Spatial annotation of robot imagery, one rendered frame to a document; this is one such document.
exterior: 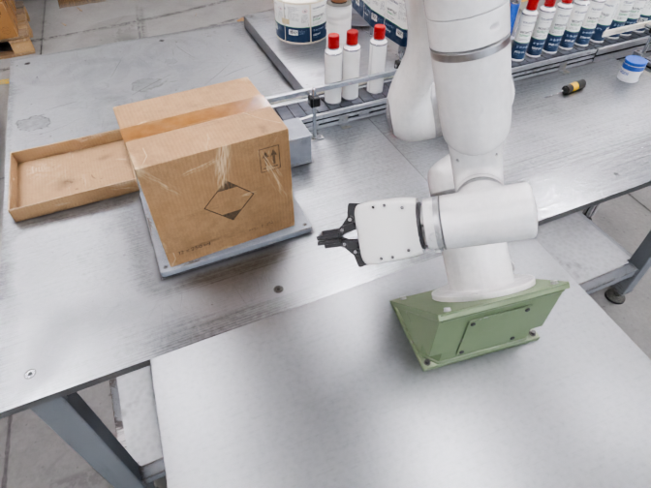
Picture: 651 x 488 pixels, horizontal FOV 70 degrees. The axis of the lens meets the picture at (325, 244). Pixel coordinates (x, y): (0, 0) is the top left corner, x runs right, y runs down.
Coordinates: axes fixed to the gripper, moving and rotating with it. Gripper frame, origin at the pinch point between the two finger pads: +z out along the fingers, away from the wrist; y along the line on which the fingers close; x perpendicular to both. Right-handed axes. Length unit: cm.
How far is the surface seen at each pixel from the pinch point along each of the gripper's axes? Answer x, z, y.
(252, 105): -18.4, 18.1, 28.4
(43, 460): -33, 124, -64
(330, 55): -60, 10, 46
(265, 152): -13.5, 14.8, 17.6
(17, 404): 17, 58, -20
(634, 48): -143, -87, 42
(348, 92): -71, 10, 37
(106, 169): -33, 72, 24
